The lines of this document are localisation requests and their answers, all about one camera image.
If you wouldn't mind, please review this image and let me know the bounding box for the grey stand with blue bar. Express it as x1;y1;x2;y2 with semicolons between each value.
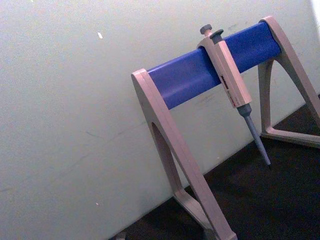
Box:
109;15;320;240

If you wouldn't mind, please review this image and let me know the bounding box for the pale grey pipette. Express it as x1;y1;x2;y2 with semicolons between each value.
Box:
196;24;272;172

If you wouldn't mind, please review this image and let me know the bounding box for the black table cloth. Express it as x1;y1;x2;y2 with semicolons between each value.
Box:
124;93;320;240

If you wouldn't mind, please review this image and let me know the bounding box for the plain pale wall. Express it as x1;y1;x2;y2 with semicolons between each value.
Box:
0;0;320;240

